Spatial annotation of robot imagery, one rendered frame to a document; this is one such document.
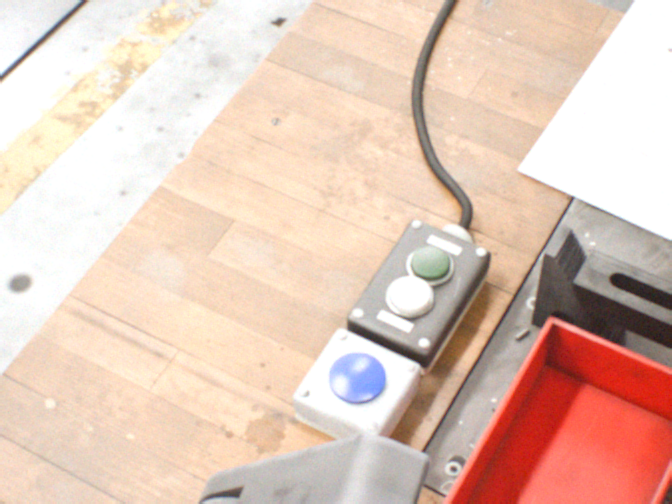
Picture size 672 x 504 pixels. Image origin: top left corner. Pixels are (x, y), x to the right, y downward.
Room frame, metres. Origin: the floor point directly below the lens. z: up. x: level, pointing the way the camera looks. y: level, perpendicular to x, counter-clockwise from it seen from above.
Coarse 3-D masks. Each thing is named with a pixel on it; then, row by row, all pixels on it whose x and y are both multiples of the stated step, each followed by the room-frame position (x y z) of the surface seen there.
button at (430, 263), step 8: (424, 248) 0.59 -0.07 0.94; (432, 248) 0.59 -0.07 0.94; (440, 248) 0.59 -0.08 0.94; (416, 256) 0.58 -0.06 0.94; (424, 256) 0.58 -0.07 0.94; (432, 256) 0.58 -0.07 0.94; (440, 256) 0.58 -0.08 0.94; (448, 256) 0.58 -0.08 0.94; (416, 264) 0.57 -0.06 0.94; (424, 264) 0.57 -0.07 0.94; (432, 264) 0.57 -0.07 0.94; (440, 264) 0.57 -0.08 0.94; (448, 264) 0.57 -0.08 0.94; (416, 272) 0.57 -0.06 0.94; (424, 272) 0.57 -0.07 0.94; (432, 272) 0.57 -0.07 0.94; (440, 272) 0.57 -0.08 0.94; (448, 272) 0.57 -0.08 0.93; (432, 280) 0.56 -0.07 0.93
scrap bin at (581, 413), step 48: (576, 336) 0.50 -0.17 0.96; (528, 384) 0.48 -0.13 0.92; (576, 384) 0.49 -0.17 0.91; (624, 384) 0.47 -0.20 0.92; (528, 432) 0.45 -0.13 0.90; (576, 432) 0.45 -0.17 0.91; (624, 432) 0.45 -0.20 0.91; (480, 480) 0.41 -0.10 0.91; (528, 480) 0.41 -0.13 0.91; (576, 480) 0.41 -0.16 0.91; (624, 480) 0.41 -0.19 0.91
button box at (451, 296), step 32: (448, 0) 0.89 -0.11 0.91; (416, 96) 0.77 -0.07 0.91; (416, 128) 0.74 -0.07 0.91; (416, 224) 0.62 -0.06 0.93; (480, 256) 0.59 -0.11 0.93; (384, 288) 0.56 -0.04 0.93; (448, 288) 0.56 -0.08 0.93; (352, 320) 0.53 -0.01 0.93; (384, 320) 0.53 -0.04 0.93; (416, 320) 0.53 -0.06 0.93; (448, 320) 0.53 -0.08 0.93; (416, 352) 0.51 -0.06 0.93
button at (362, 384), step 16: (336, 368) 0.49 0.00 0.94; (352, 368) 0.49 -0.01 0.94; (368, 368) 0.49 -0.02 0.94; (384, 368) 0.49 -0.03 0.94; (336, 384) 0.48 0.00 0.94; (352, 384) 0.47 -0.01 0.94; (368, 384) 0.47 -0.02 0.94; (384, 384) 0.47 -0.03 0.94; (352, 400) 0.46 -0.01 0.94; (368, 400) 0.46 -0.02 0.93
